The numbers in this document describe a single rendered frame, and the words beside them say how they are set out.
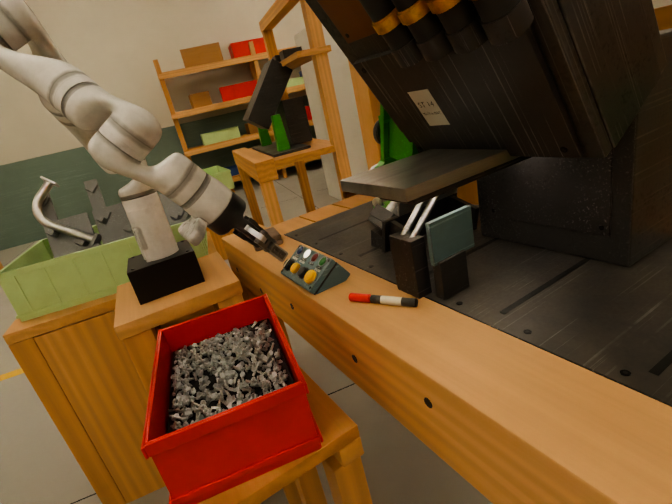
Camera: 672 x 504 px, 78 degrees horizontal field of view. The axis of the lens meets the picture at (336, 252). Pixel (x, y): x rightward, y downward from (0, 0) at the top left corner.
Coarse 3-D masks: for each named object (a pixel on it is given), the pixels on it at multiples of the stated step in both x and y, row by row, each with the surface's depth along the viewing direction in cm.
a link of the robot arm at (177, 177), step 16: (96, 144) 58; (112, 144) 58; (96, 160) 59; (112, 160) 59; (128, 160) 60; (176, 160) 63; (128, 176) 61; (144, 176) 61; (160, 176) 62; (176, 176) 63; (192, 176) 65; (160, 192) 65; (176, 192) 64; (192, 192) 65
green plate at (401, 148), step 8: (384, 112) 78; (384, 120) 79; (392, 120) 79; (384, 128) 80; (392, 128) 80; (384, 136) 81; (392, 136) 81; (400, 136) 79; (384, 144) 82; (392, 144) 81; (400, 144) 79; (408, 144) 77; (384, 152) 83; (392, 152) 82; (400, 152) 80; (408, 152) 78; (416, 152) 78; (384, 160) 84; (392, 160) 85
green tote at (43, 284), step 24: (120, 240) 135; (24, 264) 145; (48, 264) 130; (72, 264) 133; (96, 264) 135; (120, 264) 137; (24, 288) 131; (48, 288) 133; (72, 288) 135; (96, 288) 137; (24, 312) 133; (48, 312) 135
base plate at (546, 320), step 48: (336, 240) 109; (480, 240) 89; (432, 288) 75; (480, 288) 71; (528, 288) 68; (576, 288) 65; (624, 288) 62; (528, 336) 57; (576, 336) 55; (624, 336) 53; (624, 384) 46
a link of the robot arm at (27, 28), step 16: (0, 0) 63; (16, 0) 64; (0, 16) 63; (16, 16) 65; (32, 16) 67; (0, 32) 64; (16, 32) 66; (32, 32) 68; (16, 48) 68; (32, 48) 74; (48, 48) 72
